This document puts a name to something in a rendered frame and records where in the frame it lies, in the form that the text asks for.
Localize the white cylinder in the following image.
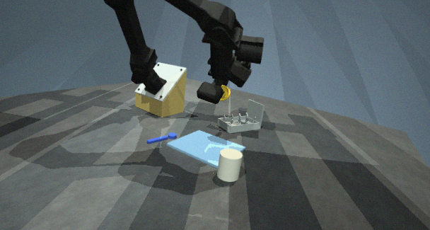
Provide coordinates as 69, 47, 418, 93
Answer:
217, 149, 243, 182

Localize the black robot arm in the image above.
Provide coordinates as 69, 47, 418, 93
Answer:
104, 0, 264, 95

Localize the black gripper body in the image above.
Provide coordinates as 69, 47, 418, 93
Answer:
197, 53, 242, 104

